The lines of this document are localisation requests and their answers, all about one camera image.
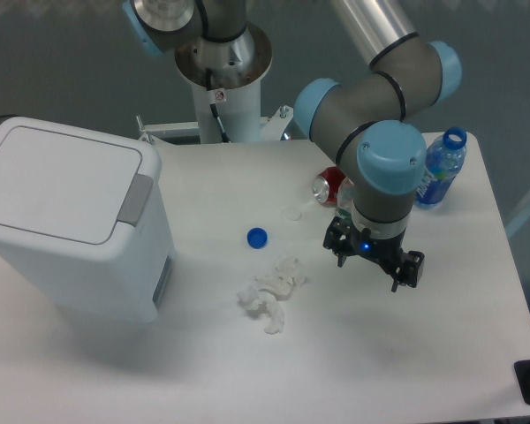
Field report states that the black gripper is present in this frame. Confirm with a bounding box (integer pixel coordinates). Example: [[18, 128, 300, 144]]
[[322, 216, 425, 292]]

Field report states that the white trash can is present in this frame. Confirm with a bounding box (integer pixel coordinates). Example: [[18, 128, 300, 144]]
[[0, 117, 175, 322]]

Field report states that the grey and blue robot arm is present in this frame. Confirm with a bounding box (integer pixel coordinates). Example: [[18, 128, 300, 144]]
[[123, 1, 462, 287]]

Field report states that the red soda can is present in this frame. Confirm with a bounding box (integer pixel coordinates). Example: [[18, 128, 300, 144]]
[[312, 166, 345, 207]]

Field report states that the clear plastic bottle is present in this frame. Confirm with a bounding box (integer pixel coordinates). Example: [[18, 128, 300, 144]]
[[335, 177, 354, 224]]

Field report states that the crumpled white tissue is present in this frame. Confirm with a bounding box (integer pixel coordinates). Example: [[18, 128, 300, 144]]
[[237, 255, 306, 335]]

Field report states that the blue bottle cap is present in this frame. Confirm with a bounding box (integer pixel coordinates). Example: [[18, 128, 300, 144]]
[[246, 227, 269, 249]]

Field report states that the blue plastic bottle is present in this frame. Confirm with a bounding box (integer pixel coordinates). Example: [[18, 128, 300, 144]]
[[415, 126, 467, 209]]

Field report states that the white metal base bracket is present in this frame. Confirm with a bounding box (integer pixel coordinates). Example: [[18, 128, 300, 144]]
[[135, 105, 305, 145]]

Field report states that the black cable on pedestal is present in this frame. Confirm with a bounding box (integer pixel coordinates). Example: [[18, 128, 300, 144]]
[[204, 66, 231, 144]]

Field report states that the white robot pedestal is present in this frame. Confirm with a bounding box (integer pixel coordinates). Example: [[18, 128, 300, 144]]
[[175, 22, 272, 143]]

